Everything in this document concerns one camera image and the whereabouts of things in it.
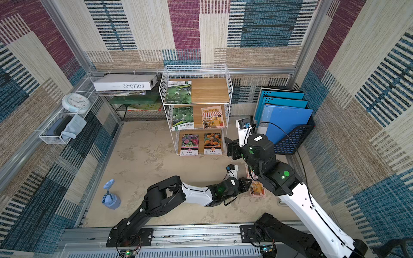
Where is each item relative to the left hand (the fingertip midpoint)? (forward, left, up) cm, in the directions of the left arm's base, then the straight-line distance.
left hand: (255, 180), depth 83 cm
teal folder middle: (+35, -16, +22) cm, 45 cm away
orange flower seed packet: (+28, +21, -6) cm, 35 cm away
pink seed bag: (+28, +21, +18) cm, 40 cm away
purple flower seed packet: (+28, +35, -6) cm, 45 cm away
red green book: (+42, +61, +13) cm, 76 cm away
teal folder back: (+42, -10, +24) cm, 49 cm away
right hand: (+6, +13, +30) cm, 33 cm away
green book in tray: (+41, +54, +20) cm, 71 cm away
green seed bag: (+28, +37, +18) cm, 49 cm away
